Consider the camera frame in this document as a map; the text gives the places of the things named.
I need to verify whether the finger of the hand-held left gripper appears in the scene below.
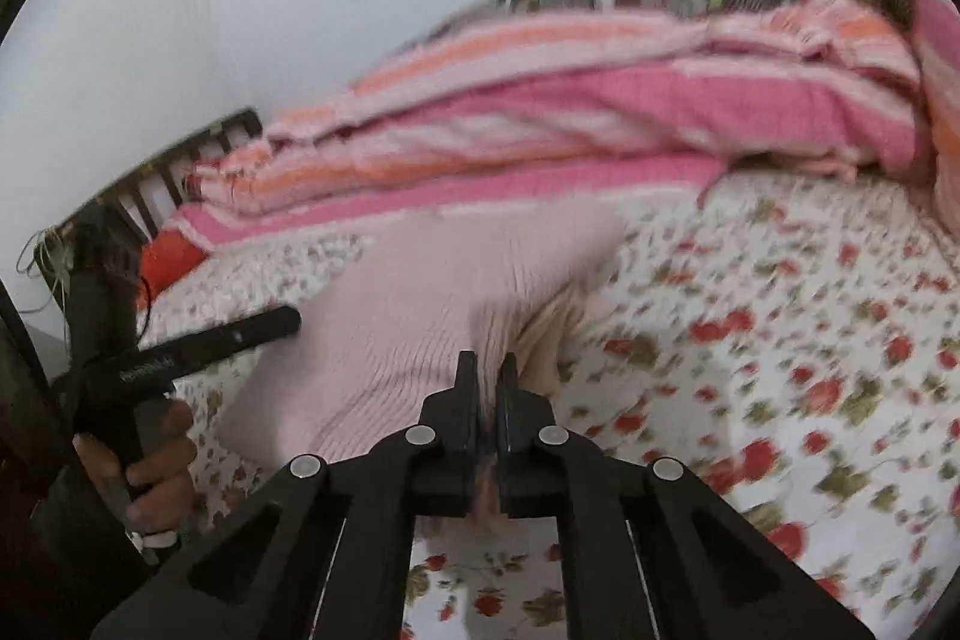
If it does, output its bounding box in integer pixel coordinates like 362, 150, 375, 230
120, 305, 303, 390

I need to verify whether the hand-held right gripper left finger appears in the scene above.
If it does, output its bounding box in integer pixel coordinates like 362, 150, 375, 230
90, 351, 481, 640

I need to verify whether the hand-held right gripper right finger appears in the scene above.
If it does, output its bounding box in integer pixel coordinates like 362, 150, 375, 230
495, 351, 878, 640

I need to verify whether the pink knit sweater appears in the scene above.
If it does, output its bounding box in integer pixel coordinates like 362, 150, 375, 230
221, 211, 627, 532

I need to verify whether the person's left hand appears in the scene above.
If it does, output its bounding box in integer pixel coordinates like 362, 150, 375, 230
71, 398, 200, 551

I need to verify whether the orange red cloth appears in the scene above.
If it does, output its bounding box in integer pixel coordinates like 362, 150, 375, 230
139, 233, 212, 295

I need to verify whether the dark wooden headboard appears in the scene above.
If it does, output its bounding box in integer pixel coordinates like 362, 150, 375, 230
45, 107, 263, 311

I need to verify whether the red floral bedsheet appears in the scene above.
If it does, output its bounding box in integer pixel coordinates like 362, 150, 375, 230
135, 171, 960, 640

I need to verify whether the pink orange striped quilt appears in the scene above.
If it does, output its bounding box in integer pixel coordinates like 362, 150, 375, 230
161, 0, 938, 251

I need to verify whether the pink orange striped pillow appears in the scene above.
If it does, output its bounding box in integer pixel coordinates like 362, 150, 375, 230
907, 0, 960, 221

